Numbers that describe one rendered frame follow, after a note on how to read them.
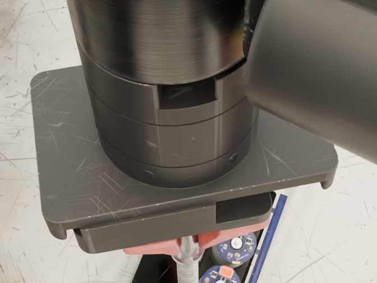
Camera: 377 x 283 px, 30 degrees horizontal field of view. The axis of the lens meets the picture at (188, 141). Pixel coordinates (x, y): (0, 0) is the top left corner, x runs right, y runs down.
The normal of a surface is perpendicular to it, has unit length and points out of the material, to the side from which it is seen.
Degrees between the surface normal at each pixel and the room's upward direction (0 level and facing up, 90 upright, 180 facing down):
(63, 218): 19
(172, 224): 71
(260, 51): 59
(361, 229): 0
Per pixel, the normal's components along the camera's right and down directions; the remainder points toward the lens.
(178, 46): 0.14, 0.83
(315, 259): 0.05, -0.25
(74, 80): -0.03, -0.55
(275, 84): -0.54, 0.65
